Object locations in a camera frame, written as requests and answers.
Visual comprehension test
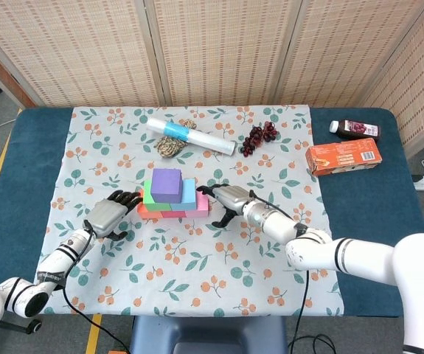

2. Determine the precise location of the orange carton box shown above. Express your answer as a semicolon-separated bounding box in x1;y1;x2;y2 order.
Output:
305;138;383;177

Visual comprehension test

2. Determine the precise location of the floral tablecloth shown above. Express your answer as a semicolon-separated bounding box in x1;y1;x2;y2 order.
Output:
26;105;345;318

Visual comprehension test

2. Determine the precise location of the black chair base with caster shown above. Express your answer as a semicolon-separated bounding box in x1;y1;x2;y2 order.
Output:
0;319;44;335

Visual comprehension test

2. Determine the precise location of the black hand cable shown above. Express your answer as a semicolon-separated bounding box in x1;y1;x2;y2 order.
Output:
62;219;131;354
248;190;337;354

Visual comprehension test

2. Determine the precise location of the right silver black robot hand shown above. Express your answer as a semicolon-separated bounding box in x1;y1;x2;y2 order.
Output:
195;183;257;229

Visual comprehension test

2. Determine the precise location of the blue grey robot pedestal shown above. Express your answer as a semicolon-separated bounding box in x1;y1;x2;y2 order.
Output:
129;316;287;354

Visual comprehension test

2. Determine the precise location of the clear film roll blue label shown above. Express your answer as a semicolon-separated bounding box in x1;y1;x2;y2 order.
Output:
145;117;237;157

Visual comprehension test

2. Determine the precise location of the braided rope bundle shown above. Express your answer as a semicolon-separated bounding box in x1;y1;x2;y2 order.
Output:
155;118;198;159

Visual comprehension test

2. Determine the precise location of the dark purple grape bunch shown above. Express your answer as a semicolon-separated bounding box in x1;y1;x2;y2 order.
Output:
241;120;279;158

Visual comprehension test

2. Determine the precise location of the light blue cube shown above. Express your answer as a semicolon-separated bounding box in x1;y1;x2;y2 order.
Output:
170;178;198;212

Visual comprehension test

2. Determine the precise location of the woven bamboo screen panel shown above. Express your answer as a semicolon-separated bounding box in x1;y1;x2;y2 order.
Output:
274;0;424;108
145;0;301;108
0;0;161;108
358;0;424;148

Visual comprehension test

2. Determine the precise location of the green cube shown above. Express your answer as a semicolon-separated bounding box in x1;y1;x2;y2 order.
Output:
142;179;172;212

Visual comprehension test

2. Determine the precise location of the grape juice bottle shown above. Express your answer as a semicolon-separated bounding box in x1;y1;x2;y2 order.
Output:
328;119;381;142

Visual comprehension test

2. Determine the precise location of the orange cube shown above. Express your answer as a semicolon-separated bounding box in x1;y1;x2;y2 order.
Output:
136;189;164;221

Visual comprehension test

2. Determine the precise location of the dark teal table cover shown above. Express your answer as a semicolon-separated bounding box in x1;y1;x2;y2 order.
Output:
0;106;424;318

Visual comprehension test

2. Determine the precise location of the black right hand cable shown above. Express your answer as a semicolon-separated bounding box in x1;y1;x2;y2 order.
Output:
248;190;337;354

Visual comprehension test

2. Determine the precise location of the black left hand cable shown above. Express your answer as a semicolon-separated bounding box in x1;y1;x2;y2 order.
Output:
62;219;131;354

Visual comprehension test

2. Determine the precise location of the purple cube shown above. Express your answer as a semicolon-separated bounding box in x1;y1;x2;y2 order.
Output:
150;167;183;204

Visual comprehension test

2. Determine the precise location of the pink cube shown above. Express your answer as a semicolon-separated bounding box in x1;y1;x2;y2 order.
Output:
183;193;212;218

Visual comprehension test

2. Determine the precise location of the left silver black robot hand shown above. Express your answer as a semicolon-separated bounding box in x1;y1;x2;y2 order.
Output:
83;190;145;242

